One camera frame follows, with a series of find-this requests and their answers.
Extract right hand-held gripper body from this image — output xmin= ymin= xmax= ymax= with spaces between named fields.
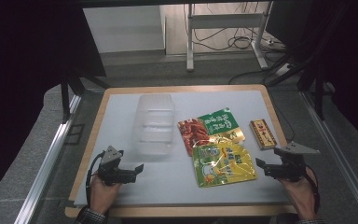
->
xmin=273 ymin=141 xmax=321 ymax=183

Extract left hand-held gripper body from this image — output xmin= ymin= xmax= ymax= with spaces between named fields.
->
xmin=97 ymin=145 xmax=137 ymax=187

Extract yellow spout pouch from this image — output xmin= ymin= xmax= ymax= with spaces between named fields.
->
xmin=191 ymin=141 xmax=258 ymax=189

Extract clear plastic container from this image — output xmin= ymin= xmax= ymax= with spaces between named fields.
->
xmin=131 ymin=92 xmax=176 ymax=156

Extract green and red food packet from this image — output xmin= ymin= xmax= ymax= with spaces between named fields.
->
xmin=176 ymin=106 xmax=246 ymax=157

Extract person's left hand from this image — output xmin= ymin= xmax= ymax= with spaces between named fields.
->
xmin=88 ymin=174 xmax=122 ymax=216

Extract person's right hand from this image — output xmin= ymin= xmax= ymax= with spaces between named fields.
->
xmin=278 ymin=166 xmax=320 ymax=222

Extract black stand legs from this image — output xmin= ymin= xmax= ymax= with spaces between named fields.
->
xmin=267 ymin=52 xmax=337 ymax=121
xmin=60 ymin=70 xmax=110 ymax=124

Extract white power strip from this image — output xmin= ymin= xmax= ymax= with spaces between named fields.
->
xmin=274 ymin=63 xmax=294 ymax=77

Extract black curtain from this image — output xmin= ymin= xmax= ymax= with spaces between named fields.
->
xmin=265 ymin=0 xmax=358 ymax=153
xmin=0 ymin=0 xmax=106 ymax=209

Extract left hand-held gripper black cable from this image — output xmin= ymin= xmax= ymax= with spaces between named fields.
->
xmin=85 ymin=150 xmax=106 ymax=208

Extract hand-held gripper black cable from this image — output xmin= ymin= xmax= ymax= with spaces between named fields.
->
xmin=304 ymin=166 xmax=322 ymax=216
xmin=85 ymin=150 xmax=106 ymax=208

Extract right hand-held gripper black cable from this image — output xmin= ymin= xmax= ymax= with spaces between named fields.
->
xmin=304 ymin=166 xmax=322 ymax=216

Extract thin black cable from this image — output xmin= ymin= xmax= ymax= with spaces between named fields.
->
xmin=268 ymin=92 xmax=296 ymax=143

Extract aluminium rail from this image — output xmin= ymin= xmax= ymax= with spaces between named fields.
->
xmin=13 ymin=93 xmax=82 ymax=224
xmin=300 ymin=91 xmax=358 ymax=224

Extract small black floor frame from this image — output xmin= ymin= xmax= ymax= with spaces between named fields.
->
xmin=64 ymin=123 xmax=86 ymax=146

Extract tangle of black floor cables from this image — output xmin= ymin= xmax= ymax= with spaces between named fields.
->
xmin=183 ymin=3 xmax=285 ymax=52

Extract white metal desk frame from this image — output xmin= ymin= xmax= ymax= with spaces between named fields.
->
xmin=185 ymin=2 xmax=273 ymax=73

